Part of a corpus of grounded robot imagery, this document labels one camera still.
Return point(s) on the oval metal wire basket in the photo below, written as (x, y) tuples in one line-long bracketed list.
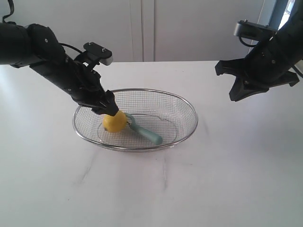
[(170, 116)]

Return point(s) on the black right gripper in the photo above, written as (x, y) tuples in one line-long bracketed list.
[(267, 65)]

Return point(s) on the yellow lemon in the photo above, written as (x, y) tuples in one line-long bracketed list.
[(115, 123)]

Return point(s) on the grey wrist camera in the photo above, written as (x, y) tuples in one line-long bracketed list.
[(253, 31), (97, 52)]

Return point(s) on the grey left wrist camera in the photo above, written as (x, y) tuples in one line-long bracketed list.
[(97, 52)]

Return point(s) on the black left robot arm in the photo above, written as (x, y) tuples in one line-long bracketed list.
[(36, 46)]

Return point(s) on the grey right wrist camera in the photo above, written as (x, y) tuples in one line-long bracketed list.
[(253, 31)]

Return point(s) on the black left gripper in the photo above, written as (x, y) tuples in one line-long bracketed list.
[(85, 87)]

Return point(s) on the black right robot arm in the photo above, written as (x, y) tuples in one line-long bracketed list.
[(294, 26)]

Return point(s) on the teal handled peeler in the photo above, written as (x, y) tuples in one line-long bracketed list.
[(149, 135)]

